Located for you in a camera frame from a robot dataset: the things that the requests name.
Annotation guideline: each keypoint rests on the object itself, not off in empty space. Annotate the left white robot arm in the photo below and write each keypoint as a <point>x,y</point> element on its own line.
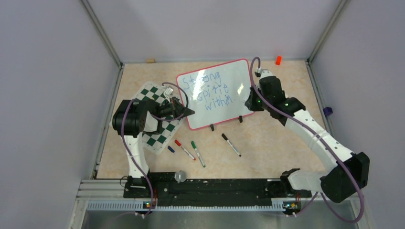
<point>134,118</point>

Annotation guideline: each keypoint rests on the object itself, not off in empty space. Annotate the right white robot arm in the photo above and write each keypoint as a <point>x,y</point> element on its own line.
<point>344,169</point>

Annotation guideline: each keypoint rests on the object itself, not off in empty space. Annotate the black marker pen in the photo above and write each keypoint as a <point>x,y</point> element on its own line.
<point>231,144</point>

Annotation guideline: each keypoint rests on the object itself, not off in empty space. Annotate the purple toy block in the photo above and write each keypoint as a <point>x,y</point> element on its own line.
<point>327,111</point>

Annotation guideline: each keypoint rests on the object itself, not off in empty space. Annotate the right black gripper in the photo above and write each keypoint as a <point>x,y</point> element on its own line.
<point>250,103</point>

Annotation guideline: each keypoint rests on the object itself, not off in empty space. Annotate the grey mesh ball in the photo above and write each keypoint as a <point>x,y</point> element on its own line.
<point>180,176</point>

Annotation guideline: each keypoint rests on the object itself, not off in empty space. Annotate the green marker pen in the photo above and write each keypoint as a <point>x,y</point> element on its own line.
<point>198,154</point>

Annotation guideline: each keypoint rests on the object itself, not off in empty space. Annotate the red marker pen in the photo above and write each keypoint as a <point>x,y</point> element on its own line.
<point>184,149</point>

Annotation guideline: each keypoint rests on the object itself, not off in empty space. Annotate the black whiteboard stand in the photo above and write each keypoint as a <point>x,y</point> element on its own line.
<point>226,123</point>

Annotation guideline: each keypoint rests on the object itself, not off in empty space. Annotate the green white chess mat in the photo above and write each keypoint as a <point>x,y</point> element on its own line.
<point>157,143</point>

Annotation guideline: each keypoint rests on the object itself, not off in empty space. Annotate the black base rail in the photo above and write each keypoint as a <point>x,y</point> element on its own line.
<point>167,192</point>

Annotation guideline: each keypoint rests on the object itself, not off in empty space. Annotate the blue marker cap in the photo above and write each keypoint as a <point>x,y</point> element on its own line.
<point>171,149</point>

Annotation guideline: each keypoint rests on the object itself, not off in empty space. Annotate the pink framed whiteboard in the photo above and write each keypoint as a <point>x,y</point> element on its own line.
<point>215,92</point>

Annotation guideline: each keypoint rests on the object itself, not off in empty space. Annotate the orange toy block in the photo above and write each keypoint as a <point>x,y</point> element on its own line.
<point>278,60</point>

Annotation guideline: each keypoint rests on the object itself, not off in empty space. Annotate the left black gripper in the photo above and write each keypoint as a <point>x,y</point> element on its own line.
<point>177,109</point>

